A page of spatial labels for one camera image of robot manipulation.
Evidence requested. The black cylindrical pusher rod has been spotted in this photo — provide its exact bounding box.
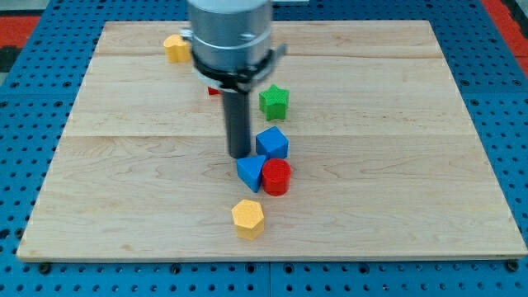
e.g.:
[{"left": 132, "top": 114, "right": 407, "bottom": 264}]
[{"left": 222, "top": 92, "right": 251, "bottom": 158}]

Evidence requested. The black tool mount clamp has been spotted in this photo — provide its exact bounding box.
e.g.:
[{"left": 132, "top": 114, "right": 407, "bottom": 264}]
[{"left": 191, "top": 44, "right": 287, "bottom": 93}]

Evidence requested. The blue cube block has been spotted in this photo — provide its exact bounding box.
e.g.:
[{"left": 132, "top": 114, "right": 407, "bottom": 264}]
[{"left": 256, "top": 126, "right": 290, "bottom": 159}]

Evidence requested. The red block behind arm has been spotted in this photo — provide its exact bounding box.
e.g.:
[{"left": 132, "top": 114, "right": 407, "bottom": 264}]
[{"left": 207, "top": 87, "right": 222, "bottom": 96}]

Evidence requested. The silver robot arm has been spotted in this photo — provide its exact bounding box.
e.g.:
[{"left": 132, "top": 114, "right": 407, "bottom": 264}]
[{"left": 186, "top": 0, "right": 287, "bottom": 158}]

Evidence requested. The green star block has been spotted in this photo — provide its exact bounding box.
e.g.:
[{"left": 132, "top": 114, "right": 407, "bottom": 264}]
[{"left": 259, "top": 84, "right": 290, "bottom": 121}]

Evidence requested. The blue triangle block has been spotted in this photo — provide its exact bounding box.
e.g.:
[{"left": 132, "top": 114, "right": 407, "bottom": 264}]
[{"left": 236, "top": 155, "right": 266, "bottom": 193}]

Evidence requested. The yellow heart block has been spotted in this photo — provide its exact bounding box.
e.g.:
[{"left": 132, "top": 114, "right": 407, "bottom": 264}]
[{"left": 163, "top": 35, "right": 191, "bottom": 63}]

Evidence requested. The red cylinder block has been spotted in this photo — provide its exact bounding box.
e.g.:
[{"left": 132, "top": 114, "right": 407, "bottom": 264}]
[{"left": 262, "top": 158, "right": 292, "bottom": 196}]

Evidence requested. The yellow hexagon block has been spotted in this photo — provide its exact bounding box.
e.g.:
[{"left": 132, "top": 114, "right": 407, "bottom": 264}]
[{"left": 231, "top": 200, "right": 265, "bottom": 240}]

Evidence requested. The wooden board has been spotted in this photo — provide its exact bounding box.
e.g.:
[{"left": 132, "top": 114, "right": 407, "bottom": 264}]
[{"left": 17, "top": 21, "right": 527, "bottom": 262}]

